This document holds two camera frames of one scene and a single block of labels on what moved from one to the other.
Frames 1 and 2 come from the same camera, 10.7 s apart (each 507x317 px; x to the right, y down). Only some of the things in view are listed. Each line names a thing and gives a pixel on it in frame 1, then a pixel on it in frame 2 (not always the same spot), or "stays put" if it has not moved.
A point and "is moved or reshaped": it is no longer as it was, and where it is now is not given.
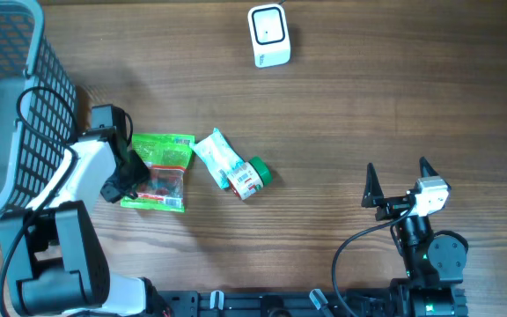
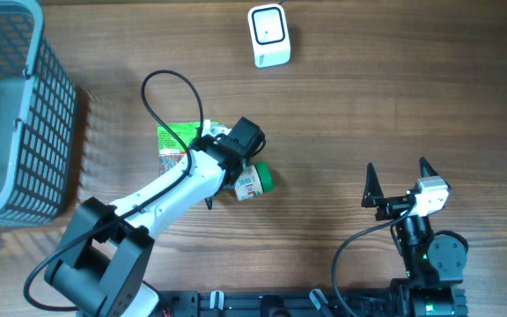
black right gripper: [374, 197] stays put
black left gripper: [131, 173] to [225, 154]
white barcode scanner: [269, 35] stays put
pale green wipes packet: [216, 155] is moved or reshaped
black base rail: [274, 303] stays put
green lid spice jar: [249, 179] stays put
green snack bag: [167, 157] is moved or reshaped
